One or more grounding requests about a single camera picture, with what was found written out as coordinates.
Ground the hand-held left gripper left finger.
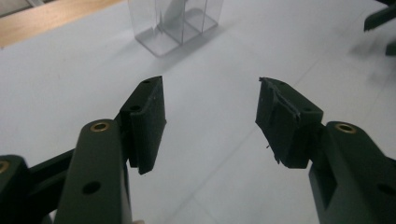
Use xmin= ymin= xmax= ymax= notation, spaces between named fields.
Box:
xmin=119 ymin=75 xmax=168 ymax=175

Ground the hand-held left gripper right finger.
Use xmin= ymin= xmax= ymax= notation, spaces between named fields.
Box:
xmin=254 ymin=77 xmax=325 ymax=170

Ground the clear plastic divided container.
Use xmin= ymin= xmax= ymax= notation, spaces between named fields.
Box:
xmin=127 ymin=0 xmax=225 ymax=59

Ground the wooden table edge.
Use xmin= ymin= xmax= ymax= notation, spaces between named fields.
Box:
xmin=0 ymin=0 xmax=125 ymax=49

